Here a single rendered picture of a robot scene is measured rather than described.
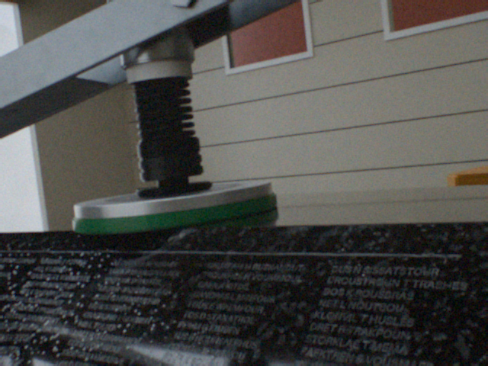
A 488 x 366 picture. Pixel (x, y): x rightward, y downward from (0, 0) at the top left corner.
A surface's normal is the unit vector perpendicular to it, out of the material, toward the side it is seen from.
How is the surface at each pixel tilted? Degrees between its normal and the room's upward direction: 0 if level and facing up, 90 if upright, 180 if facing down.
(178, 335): 45
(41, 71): 90
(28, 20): 90
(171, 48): 90
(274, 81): 90
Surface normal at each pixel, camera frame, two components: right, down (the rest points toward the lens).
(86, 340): -0.52, -0.62
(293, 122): -0.62, 0.11
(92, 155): 0.78, -0.06
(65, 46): -0.22, 0.07
